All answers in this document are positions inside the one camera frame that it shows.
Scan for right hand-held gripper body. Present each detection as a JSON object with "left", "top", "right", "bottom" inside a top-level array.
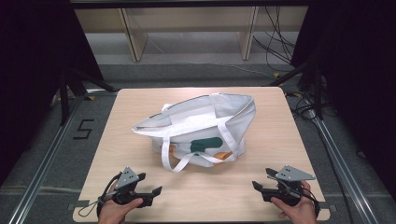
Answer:
[{"left": 261, "top": 164, "right": 317, "bottom": 207}]

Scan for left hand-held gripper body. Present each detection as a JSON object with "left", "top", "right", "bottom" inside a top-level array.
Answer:
[{"left": 111, "top": 166, "right": 155, "bottom": 209}]

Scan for white tote bag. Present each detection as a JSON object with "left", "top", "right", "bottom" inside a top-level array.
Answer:
[{"left": 131, "top": 91, "right": 257, "bottom": 174}]

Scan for person's right hand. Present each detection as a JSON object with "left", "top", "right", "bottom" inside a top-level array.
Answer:
[{"left": 270, "top": 180, "right": 318, "bottom": 224}]

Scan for person's left hand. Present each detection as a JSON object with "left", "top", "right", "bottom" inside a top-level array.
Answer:
[{"left": 97, "top": 197, "right": 145, "bottom": 224}]

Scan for black metal stand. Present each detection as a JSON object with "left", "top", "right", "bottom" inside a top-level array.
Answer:
[
  {"left": 58, "top": 65, "right": 119, "bottom": 126},
  {"left": 266, "top": 60, "right": 325, "bottom": 121}
]

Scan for black curtain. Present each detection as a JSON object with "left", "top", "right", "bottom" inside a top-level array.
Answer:
[
  {"left": 0, "top": 0, "right": 105, "bottom": 188},
  {"left": 290, "top": 0, "right": 396, "bottom": 200}
]

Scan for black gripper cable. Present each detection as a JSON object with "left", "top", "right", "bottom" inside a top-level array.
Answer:
[
  {"left": 77, "top": 173, "right": 122, "bottom": 218},
  {"left": 298, "top": 186, "right": 321, "bottom": 218}
]

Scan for aluminium floor rail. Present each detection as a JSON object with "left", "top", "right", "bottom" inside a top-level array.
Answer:
[
  {"left": 8, "top": 88, "right": 108, "bottom": 224},
  {"left": 306, "top": 106, "right": 380, "bottom": 224}
]

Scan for black floor cables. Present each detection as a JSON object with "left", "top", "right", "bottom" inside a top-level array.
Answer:
[{"left": 284, "top": 88, "right": 339, "bottom": 123}]

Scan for bundle of black cables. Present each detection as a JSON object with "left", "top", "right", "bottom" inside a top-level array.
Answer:
[{"left": 252, "top": 5, "right": 297, "bottom": 65}]

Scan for light wooden shelf frame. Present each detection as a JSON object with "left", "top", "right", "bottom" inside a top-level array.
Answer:
[{"left": 74, "top": 5, "right": 310, "bottom": 63}]

